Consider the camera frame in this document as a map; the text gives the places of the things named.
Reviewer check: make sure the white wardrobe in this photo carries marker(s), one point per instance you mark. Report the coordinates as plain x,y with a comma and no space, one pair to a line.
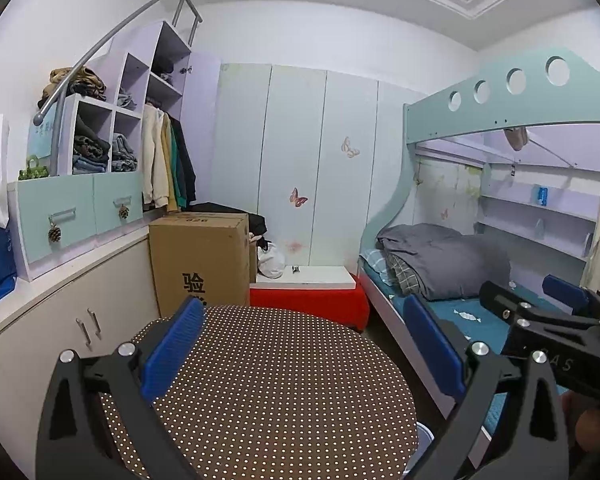
240,160

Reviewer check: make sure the person's right hand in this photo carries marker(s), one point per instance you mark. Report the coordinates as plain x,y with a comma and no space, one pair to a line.
592,430

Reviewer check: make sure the black hanging jacket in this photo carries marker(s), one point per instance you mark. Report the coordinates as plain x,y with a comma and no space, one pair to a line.
189,175

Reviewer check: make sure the cream hanging jacket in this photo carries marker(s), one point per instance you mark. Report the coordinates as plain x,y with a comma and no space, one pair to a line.
152,155

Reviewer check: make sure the green hanging garment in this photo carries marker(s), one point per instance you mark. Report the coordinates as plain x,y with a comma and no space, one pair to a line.
179,170

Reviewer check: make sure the small blue packet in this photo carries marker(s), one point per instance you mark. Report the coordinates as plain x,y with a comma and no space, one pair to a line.
542,196

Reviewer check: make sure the large cardboard box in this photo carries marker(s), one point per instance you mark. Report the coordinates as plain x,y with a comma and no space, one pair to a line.
200,245

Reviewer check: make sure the dark folded clothes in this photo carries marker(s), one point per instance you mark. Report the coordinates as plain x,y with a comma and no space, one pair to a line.
90,147

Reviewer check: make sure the pinecone drawer ornament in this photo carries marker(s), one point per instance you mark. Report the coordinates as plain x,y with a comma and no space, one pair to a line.
124,212
54,234

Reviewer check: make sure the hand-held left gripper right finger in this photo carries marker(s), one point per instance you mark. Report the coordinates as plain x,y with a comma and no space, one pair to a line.
432,347

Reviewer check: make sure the grey metal handrail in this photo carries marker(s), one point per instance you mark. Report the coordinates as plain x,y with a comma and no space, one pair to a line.
38,119

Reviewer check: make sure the teal bunk bed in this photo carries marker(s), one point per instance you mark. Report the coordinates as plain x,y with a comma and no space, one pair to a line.
430,115

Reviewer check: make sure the red platform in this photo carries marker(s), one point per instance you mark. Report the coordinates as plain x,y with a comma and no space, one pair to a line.
305,305

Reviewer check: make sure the brown polka dot tablecloth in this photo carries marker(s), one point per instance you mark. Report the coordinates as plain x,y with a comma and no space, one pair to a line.
280,385

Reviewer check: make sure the yellow butterfly sticker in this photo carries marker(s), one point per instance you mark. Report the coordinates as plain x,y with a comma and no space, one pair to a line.
350,146

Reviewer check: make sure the grey folded clothes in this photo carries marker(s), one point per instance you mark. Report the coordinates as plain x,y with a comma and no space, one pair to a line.
124,152

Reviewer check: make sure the white plastic bag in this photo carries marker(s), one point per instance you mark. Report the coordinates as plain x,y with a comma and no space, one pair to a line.
271,262

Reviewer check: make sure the plaid pillow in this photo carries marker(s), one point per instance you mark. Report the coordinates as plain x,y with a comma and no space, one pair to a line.
405,272

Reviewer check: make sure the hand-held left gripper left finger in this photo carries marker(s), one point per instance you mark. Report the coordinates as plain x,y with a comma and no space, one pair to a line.
175,345

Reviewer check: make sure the yellow hanging garment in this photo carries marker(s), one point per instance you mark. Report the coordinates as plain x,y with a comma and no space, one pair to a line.
172,195

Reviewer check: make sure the grey duvet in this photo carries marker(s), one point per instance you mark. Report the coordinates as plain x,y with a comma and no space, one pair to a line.
445,255

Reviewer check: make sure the white step board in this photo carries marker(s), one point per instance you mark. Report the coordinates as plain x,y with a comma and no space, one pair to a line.
325,277

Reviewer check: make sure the black clothing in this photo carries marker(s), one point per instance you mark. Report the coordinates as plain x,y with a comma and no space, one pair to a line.
252,225

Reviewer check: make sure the pile of brown clothes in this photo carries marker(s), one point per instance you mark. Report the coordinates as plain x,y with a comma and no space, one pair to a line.
85,80

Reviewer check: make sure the pink butterfly sticker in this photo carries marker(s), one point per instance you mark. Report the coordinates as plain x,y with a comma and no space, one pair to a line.
298,197

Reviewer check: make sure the green plant ornament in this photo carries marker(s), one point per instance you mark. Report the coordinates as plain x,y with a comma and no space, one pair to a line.
34,170

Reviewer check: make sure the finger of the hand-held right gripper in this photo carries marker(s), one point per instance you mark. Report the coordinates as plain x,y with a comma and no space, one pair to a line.
567,290
502,300

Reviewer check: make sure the teal printed bed sheet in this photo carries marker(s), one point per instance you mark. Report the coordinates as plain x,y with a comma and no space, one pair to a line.
472,307

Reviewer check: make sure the white low cabinet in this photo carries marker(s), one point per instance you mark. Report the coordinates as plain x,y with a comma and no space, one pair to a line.
40,330

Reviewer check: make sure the lilac stepped shelf cabinet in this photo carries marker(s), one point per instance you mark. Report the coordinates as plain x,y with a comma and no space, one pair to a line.
65,210

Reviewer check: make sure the pale blue bucket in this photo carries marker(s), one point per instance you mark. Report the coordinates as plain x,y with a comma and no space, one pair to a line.
424,440

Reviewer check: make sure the light blue board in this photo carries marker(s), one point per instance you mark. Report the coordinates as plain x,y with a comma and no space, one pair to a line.
40,140

